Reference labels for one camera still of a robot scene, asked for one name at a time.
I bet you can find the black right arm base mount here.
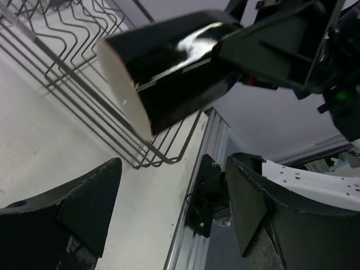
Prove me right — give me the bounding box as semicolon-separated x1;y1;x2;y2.
185;154;233;238

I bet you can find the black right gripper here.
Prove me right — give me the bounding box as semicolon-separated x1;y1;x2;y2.
216;0;360;99

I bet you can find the aluminium mounting rail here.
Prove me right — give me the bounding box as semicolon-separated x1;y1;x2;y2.
164;108;248;270

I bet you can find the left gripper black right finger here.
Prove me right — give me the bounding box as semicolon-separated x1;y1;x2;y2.
225;153;359;269

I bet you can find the black wire dish rack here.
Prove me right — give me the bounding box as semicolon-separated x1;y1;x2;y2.
1;1;202;169

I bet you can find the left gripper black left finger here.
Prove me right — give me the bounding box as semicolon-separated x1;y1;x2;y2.
1;158;122;269

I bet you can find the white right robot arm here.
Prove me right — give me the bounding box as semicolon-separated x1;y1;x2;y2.
214;85;359;210

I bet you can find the glossy black handled mug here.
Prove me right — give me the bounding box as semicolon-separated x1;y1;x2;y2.
96;10;241;140

